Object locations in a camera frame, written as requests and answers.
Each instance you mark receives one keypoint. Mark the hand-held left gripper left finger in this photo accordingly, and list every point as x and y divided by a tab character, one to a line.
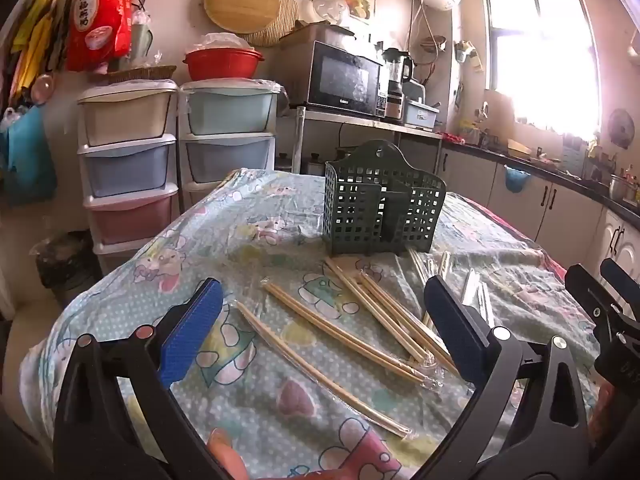
192	330

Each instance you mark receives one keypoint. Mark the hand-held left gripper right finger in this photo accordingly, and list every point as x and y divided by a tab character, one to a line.
455	332

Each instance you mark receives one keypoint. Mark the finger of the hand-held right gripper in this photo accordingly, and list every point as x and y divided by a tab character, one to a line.
622	282
587	295

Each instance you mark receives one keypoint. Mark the clear pale stick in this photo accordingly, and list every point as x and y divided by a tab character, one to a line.
486	305
471	290

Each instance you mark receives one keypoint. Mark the wooden chopstick pair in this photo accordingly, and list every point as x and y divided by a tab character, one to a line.
320	369
419	266
375	307
350	335
444	265
400	316

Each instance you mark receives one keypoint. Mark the green plastic utensil basket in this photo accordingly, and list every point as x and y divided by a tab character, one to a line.
360	210

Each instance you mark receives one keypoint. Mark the pink blanket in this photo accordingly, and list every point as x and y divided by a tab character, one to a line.
552	260

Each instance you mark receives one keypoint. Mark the white kitchen cabinets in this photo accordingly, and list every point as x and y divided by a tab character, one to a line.
565	210

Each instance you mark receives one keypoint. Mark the steel pot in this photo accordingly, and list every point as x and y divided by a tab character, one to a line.
622	189

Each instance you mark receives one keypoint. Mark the printed blue cartoon blanket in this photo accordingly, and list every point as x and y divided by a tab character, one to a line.
250	240

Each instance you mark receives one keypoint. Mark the blue hanging bin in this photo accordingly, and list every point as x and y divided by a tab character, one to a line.
516	179

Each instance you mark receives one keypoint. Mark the black trash bin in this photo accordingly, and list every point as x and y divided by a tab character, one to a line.
67	270

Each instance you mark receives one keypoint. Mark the thin wooden sticks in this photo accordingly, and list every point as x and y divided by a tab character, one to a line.
229	180

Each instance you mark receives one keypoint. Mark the drawer tower with cream drawer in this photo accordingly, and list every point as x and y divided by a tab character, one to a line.
125	160

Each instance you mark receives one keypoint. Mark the drawer tower with teal drawer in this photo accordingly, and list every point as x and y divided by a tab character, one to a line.
230	150

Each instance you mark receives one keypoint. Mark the red patterned cloth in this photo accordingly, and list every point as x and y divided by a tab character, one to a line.
452	136

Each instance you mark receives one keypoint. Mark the blue dish drainer box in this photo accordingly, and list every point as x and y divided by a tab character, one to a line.
420	115

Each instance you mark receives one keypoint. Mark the metal shelf rack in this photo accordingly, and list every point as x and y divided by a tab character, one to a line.
350	122

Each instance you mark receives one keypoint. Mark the blue plastic bag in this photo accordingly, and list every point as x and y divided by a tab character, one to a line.
27	155

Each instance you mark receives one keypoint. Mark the pale green countertop appliance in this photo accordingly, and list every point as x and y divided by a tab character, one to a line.
415	91

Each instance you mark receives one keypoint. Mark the window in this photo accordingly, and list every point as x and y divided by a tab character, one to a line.
540	50

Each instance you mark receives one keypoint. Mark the black blender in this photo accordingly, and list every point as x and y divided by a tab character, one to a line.
397	80

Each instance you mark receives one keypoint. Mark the wicker tray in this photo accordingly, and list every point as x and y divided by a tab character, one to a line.
135	75

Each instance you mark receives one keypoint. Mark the red plastic basin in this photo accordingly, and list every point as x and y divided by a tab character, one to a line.
222	65

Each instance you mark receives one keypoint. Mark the black microwave oven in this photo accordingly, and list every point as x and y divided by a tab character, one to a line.
340	80

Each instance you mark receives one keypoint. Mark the clear plastic bags in basin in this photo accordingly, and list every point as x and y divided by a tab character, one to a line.
222	41

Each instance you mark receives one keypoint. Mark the plastic wrapped cup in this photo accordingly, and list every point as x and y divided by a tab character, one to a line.
141	37

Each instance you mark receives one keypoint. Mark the cardboard box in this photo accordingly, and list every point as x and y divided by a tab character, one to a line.
295	37

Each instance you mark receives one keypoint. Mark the red shopping bag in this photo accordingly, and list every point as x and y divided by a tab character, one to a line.
97	20

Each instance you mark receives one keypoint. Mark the round bamboo mat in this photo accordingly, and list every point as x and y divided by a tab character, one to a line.
287	20

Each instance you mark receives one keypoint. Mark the round bamboo board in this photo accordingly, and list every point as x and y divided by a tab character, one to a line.
240	2

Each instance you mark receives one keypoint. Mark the yellow hanging gloves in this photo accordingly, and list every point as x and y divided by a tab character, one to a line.
37	35

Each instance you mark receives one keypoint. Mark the clear plastic food cover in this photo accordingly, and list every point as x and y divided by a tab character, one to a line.
331	7

